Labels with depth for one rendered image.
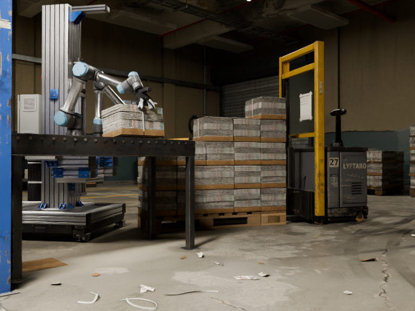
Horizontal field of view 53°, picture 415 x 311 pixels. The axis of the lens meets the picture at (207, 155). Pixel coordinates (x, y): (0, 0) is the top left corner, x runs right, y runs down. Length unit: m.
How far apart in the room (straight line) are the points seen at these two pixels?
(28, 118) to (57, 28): 0.84
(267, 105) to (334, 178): 1.02
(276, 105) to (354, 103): 6.35
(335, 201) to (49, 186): 2.78
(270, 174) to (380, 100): 6.34
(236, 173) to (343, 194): 1.17
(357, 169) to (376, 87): 5.84
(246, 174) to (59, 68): 1.99
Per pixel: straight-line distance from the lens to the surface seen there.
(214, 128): 4.02
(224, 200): 4.06
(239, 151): 4.12
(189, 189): 3.09
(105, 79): 3.55
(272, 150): 4.28
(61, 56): 4.00
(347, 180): 4.61
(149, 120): 3.20
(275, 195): 4.31
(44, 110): 4.00
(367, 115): 10.40
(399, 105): 10.11
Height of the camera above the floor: 0.65
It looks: 1 degrees up
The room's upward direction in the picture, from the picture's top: straight up
